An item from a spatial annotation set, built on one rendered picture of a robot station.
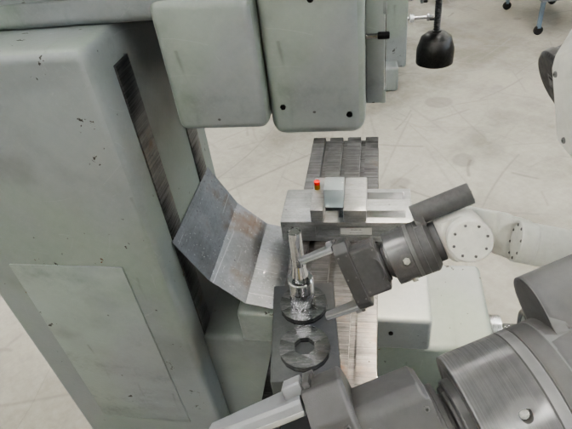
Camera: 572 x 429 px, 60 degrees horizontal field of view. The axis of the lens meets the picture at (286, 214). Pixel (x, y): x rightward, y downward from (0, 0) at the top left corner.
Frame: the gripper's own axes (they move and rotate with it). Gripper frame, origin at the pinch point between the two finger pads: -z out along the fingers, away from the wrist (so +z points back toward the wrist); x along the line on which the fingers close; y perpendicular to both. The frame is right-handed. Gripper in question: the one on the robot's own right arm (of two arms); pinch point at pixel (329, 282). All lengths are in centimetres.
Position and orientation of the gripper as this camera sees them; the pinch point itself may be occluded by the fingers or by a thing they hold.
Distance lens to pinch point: 85.1
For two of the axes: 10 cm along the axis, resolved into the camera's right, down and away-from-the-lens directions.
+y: -1.8, 2.1, -9.6
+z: 8.9, -3.8, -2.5
